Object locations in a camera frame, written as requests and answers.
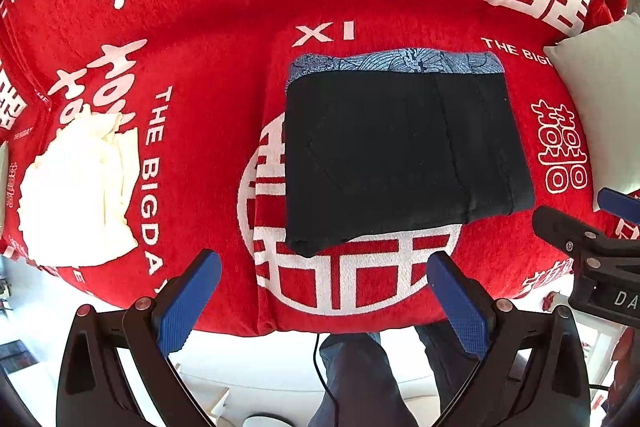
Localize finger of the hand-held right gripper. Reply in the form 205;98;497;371
531;206;640;280
597;188;640;226

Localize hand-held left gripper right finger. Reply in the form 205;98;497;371
427;252;592;427

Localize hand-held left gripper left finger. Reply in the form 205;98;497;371
55;248;223;427

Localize black pants with blue waistband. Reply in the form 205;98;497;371
284;48;537;259

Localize person's right leg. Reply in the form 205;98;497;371
414;322;482;415

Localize white pillow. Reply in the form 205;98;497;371
544;13;640;212

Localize white round object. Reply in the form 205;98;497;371
244;413;297;427

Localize cream crumpled cloth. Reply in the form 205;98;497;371
17;111;140;268

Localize red printed blanket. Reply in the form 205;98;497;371
0;0;640;339

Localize black cable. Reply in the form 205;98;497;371
313;333;332;408

